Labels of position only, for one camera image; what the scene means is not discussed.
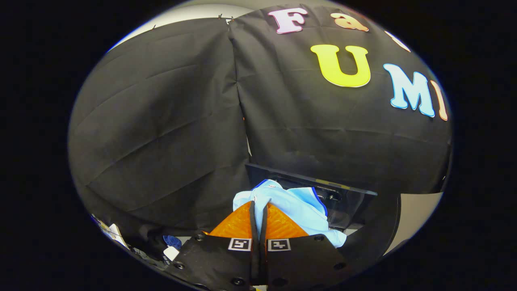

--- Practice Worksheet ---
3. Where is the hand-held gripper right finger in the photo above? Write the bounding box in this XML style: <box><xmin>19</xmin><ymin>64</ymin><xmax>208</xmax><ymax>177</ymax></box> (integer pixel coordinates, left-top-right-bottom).
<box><xmin>259</xmin><ymin>201</ymin><xmax>354</xmax><ymax>291</ymax></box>

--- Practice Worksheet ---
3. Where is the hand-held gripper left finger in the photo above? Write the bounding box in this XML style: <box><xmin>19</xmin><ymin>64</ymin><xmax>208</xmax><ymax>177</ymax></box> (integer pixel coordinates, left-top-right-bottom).
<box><xmin>166</xmin><ymin>200</ymin><xmax>260</xmax><ymax>291</ymax></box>

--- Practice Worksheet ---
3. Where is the white paper box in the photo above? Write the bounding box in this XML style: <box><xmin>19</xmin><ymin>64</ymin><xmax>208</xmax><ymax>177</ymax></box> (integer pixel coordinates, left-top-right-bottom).
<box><xmin>91</xmin><ymin>213</ymin><xmax>130</xmax><ymax>249</ymax></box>

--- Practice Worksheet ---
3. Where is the small blue object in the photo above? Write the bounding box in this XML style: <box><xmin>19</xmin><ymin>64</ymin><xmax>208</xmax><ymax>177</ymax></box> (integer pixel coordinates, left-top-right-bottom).
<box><xmin>162</xmin><ymin>235</ymin><xmax>183</xmax><ymax>250</ymax></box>

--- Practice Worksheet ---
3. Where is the black backdrop cloth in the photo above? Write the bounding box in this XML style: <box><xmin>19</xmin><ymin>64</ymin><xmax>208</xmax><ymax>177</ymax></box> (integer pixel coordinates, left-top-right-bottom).
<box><xmin>68</xmin><ymin>4</ymin><xmax>453</xmax><ymax>243</ymax></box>

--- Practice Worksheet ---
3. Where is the light blue polo shirt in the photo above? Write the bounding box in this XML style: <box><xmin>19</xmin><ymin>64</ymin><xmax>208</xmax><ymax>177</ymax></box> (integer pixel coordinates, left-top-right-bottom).
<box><xmin>233</xmin><ymin>179</ymin><xmax>348</xmax><ymax>248</ymax></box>

